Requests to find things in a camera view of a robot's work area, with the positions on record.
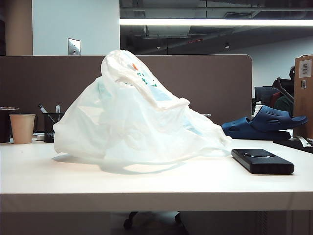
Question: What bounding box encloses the brown desk partition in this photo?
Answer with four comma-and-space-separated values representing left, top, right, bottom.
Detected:
0, 54, 253, 134

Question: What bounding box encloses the white printed packet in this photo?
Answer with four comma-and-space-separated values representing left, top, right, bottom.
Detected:
296, 136, 313, 147

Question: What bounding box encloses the black mesh office chair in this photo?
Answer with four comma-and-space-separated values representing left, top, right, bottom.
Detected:
254, 85, 279, 108

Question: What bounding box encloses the metal wall switch plate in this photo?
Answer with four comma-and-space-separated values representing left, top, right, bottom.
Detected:
67, 38, 82, 56

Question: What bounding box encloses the labelled cardboard box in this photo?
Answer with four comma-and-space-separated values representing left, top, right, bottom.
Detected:
293, 54, 313, 139

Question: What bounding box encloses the black mesh pen holder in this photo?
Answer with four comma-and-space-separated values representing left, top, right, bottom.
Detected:
43, 112, 66, 143

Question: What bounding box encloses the white printed plastic bag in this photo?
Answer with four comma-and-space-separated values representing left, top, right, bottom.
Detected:
52, 49, 233, 174

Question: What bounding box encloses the black pen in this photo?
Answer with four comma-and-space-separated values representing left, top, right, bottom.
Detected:
38, 104, 56, 123

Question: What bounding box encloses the person in green shirt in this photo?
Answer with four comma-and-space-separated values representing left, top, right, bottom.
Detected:
273, 65, 296, 116

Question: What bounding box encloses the black desk mat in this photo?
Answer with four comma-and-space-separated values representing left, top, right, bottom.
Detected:
273, 137, 313, 154

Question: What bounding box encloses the beige paper cup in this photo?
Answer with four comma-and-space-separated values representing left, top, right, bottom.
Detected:
9, 114, 36, 144

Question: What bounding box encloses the black power bank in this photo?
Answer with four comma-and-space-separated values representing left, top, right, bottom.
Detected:
231, 148, 295, 175

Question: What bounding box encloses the dark lidded container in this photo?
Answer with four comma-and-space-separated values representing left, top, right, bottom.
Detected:
0, 106, 20, 143

